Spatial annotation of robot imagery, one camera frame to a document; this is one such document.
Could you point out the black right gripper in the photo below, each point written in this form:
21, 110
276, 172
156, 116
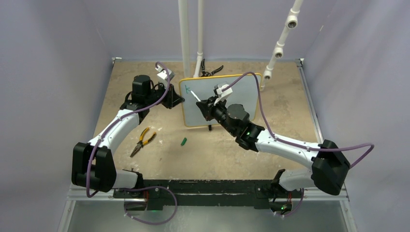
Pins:
208, 108

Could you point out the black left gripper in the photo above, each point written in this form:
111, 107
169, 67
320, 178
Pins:
172, 98

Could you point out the white green marker pen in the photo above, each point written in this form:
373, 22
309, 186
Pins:
195, 96

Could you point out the green marker cap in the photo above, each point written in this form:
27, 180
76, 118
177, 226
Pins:
183, 141

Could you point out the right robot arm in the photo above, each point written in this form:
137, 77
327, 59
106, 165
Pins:
325, 166

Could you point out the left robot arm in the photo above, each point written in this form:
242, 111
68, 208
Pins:
93, 165

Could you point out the thin white vertical pipe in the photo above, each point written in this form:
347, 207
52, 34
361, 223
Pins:
200, 36

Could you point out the yellow black pliers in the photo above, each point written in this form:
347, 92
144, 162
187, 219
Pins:
142, 141

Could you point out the thick white vertical pipe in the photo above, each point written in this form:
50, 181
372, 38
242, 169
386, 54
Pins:
184, 34

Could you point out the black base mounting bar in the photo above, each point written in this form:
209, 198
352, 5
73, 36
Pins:
259, 194

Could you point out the white pipe with fittings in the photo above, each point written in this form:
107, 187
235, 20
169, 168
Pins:
291, 23

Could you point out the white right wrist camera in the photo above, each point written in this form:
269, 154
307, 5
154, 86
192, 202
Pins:
222, 91

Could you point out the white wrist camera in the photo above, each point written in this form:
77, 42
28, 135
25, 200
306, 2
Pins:
163, 76
222, 91

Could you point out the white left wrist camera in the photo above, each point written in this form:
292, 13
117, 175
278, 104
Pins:
163, 76

